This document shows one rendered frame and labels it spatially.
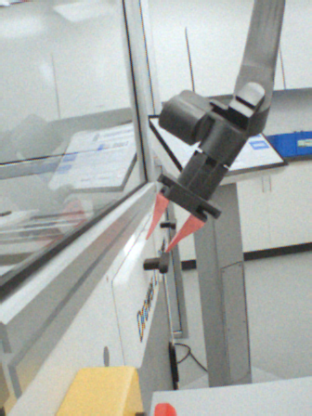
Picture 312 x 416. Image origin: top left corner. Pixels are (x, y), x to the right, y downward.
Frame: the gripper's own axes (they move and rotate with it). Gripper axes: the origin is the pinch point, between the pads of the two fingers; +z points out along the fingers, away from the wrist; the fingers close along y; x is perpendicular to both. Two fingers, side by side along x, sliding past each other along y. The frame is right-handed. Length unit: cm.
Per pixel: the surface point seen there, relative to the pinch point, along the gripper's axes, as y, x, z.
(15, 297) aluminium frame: 6.2, 39.5, -2.4
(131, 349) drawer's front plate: -3.6, 18.1, 8.0
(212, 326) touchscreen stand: -38, -88, 39
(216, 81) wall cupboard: 26, -330, -79
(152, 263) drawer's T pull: -0.8, 4.9, 2.0
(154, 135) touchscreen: 18, -73, -11
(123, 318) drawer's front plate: -0.9, 18.1, 5.1
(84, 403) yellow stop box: -0.6, 38.0, 2.2
